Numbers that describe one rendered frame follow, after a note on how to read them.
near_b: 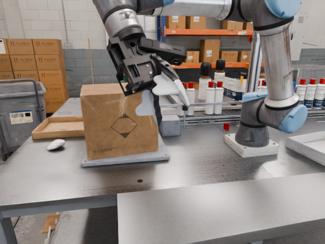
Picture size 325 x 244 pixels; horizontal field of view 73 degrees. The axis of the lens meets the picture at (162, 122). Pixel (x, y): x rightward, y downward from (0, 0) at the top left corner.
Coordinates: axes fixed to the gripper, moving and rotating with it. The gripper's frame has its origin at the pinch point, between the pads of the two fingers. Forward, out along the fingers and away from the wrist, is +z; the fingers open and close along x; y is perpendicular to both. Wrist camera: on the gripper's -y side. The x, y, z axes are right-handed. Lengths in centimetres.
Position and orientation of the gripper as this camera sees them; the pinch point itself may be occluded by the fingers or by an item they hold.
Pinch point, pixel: (174, 117)
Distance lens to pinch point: 47.5
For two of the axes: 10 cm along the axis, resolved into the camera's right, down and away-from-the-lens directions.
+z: 4.2, 9.0, -0.8
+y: -8.2, 3.4, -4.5
